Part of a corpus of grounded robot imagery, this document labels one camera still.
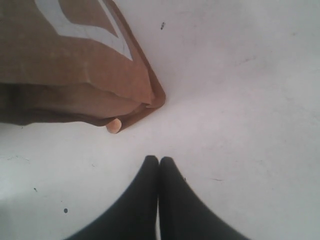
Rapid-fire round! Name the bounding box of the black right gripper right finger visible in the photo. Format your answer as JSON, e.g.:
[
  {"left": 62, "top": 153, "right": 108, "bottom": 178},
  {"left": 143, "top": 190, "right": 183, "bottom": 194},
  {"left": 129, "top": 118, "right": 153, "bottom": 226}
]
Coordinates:
[{"left": 158, "top": 157, "right": 247, "bottom": 240}]

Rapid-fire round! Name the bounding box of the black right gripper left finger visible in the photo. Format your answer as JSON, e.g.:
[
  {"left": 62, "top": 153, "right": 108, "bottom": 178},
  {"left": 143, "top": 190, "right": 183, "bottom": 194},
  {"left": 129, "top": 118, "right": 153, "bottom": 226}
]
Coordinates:
[{"left": 69, "top": 155, "right": 159, "bottom": 240}]

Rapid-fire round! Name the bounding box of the brown pouch orange label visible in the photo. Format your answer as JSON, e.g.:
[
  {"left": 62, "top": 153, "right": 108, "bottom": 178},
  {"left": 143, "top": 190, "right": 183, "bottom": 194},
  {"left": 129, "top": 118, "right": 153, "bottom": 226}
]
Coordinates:
[{"left": 0, "top": 0, "right": 166, "bottom": 134}]

